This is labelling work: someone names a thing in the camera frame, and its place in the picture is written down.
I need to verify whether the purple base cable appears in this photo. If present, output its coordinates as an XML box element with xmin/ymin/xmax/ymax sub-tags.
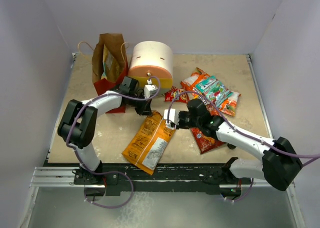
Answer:
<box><xmin>83</xmin><ymin>172</ymin><xmax>135</xmax><ymax>209</ymax></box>
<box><xmin>223</xmin><ymin>182</ymin><xmax>255</xmax><ymax>203</ymax></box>

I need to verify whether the red brown paper bag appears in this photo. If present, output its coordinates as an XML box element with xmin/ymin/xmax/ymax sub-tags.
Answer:
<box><xmin>77</xmin><ymin>33</ymin><xmax>131</xmax><ymax>114</ymax></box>

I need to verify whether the orange white snack bag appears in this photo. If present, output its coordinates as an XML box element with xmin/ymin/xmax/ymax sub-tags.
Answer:
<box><xmin>180</xmin><ymin>68</ymin><xmax>241</xmax><ymax>116</ymax></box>

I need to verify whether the red Doritos chip bag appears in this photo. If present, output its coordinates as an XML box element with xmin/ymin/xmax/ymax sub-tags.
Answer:
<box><xmin>190</xmin><ymin>128</ymin><xmax>225</xmax><ymax>154</ymax></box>

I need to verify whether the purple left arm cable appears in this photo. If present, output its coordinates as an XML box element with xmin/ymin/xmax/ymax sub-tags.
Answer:
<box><xmin>65</xmin><ymin>75</ymin><xmax>161</xmax><ymax>173</ymax></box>

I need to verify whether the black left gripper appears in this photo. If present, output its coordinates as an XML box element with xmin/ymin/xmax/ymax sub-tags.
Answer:
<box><xmin>128</xmin><ymin>91</ymin><xmax>153</xmax><ymax>116</ymax></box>

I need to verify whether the small red nut snack pack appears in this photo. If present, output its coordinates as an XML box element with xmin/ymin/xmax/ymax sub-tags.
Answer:
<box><xmin>164</xmin><ymin>86</ymin><xmax>189</xmax><ymax>103</ymax></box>

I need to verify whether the red emergency stop button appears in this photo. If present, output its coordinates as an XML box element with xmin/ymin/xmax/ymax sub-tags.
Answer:
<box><xmin>227</xmin><ymin>143</ymin><xmax>236</xmax><ymax>150</ymax></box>

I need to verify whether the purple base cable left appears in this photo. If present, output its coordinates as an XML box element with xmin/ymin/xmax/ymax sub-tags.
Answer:
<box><xmin>83</xmin><ymin>172</ymin><xmax>135</xmax><ymax>209</ymax></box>

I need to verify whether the white round drawer cabinet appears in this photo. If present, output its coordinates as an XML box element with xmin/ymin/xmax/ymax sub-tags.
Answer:
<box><xmin>127</xmin><ymin>41</ymin><xmax>174</xmax><ymax>95</ymax></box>

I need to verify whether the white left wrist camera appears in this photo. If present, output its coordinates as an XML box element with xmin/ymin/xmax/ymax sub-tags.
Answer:
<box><xmin>143</xmin><ymin>80</ymin><xmax>158</xmax><ymax>98</ymax></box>

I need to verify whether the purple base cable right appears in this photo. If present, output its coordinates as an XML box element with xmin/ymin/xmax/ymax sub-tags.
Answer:
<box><xmin>223</xmin><ymin>182</ymin><xmax>255</xmax><ymax>203</ymax></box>

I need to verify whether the teal candy pouch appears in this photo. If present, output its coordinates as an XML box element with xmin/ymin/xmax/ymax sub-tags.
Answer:
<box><xmin>195</xmin><ymin>76</ymin><xmax>233</xmax><ymax>107</ymax></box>

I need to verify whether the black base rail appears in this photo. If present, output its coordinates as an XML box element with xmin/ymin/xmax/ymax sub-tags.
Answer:
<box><xmin>72</xmin><ymin>163</ymin><xmax>251</xmax><ymax>196</ymax></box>

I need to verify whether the orange kettle chips bag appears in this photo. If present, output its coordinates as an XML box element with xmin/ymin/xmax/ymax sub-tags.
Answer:
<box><xmin>122</xmin><ymin>111</ymin><xmax>176</xmax><ymax>175</ymax></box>

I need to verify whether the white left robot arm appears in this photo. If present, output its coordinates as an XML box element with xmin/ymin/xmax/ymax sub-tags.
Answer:
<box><xmin>57</xmin><ymin>76</ymin><xmax>159</xmax><ymax>184</ymax></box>

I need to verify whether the gold foil snack bag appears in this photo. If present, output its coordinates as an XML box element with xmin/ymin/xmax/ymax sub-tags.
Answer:
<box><xmin>102</xmin><ymin>45</ymin><xmax>123</xmax><ymax>83</ymax></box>

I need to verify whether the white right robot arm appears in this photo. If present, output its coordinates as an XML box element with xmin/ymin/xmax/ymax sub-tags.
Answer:
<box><xmin>164</xmin><ymin>99</ymin><xmax>303</xmax><ymax>191</ymax></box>

